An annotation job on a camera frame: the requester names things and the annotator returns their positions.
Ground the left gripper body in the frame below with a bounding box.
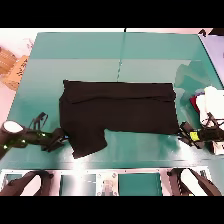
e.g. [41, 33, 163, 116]
[41, 127, 70, 153]

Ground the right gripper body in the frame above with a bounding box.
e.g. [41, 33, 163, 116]
[179, 121, 202, 148]

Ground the dark brown T-shirt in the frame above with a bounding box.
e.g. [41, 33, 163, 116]
[58, 79, 181, 160]

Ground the red garment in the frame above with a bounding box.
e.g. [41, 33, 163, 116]
[189, 94, 202, 114]

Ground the cardboard box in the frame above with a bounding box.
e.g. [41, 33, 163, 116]
[0, 46, 31, 92]

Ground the silver frame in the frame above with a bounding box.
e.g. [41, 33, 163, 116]
[0, 167, 224, 197]

